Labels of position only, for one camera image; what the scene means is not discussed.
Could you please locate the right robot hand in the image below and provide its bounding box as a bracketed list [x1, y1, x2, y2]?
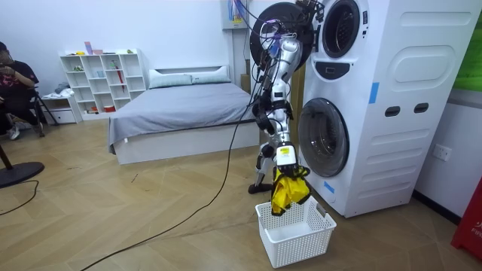
[275, 142, 312, 178]

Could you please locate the yellow cloth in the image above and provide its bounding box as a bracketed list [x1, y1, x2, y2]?
[270, 166, 313, 218]

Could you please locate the robot body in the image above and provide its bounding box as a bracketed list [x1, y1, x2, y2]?
[249, 0, 325, 137]

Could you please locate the white plastic laundry basket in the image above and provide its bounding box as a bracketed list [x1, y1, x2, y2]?
[255, 195, 338, 269]

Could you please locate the pale green pillow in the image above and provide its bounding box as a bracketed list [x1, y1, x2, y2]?
[148, 73, 194, 90]
[191, 71, 232, 85]

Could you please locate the grey bed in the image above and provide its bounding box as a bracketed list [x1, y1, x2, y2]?
[107, 65, 261, 166]

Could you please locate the white washing machine tower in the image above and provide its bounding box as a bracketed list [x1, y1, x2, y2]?
[297, 0, 482, 219]

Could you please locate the black round washer door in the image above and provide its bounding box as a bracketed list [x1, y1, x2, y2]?
[249, 1, 316, 72]

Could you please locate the red umbrella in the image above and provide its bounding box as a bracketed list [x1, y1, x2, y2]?
[111, 59, 126, 94]

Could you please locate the red box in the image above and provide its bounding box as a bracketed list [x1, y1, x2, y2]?
[450, 175, 482, 261]

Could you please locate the white shelf unit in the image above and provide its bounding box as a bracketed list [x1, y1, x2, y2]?
[59, 47, 150, 121]

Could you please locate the white low cabinet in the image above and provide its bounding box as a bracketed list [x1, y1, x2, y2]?
[40, 96, 83, 126]

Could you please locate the pile of clothes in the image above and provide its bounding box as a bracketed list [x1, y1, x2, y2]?
[42, 82, 75, 99]

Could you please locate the black chair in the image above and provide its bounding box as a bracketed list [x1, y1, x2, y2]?
[28, 87, 60, 138]

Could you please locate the black round stand base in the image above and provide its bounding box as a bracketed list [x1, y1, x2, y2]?
[0, 145, 46, 190]

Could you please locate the cable bundle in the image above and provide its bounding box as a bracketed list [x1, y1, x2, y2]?
[227, 0, 267, 38]

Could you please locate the white wall box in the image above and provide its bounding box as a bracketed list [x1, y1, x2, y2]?
[221, 0, 249, 31]

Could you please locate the white wall socket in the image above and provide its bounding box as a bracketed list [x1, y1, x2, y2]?
[432, 143, 453, 163]

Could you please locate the green wall poster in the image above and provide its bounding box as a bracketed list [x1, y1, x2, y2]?
[453, 11, 482, 93]

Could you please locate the thin black floor cable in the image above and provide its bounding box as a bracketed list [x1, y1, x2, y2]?
[0, 179, 40, 218]

